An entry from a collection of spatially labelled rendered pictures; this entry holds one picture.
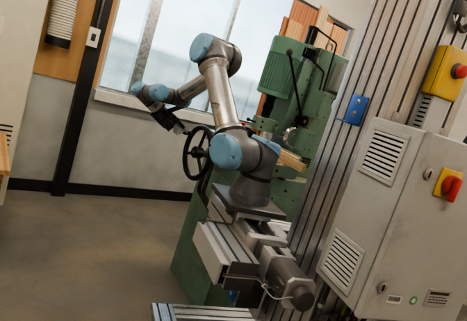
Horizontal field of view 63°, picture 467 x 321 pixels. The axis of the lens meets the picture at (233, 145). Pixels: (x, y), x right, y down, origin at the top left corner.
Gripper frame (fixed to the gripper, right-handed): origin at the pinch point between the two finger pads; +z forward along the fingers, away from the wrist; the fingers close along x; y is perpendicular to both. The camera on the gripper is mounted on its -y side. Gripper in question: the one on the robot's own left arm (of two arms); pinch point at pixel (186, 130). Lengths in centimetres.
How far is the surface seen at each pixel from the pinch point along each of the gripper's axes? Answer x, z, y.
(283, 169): 40, 31, -16
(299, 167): 46, 33, -21
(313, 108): 23, 34, -55
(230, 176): 15.7, 28.5, 2.1
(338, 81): 24, 35, -75
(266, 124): 10.1, 27.7, -32.6
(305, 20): -125, 79, -171
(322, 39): -125, 109, -177
